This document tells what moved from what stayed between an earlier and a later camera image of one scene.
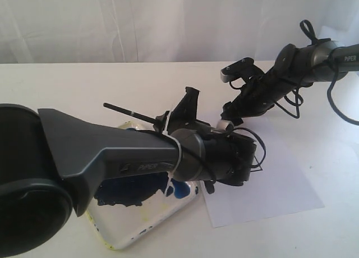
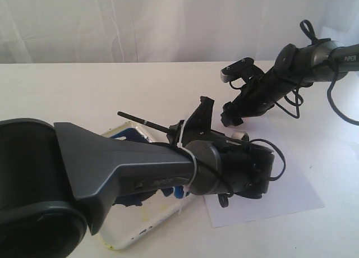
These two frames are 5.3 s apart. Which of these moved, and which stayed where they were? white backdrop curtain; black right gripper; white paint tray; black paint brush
Moved: black paint brush
Stayed: white backdrop curtain; white paint tray; black right gripper
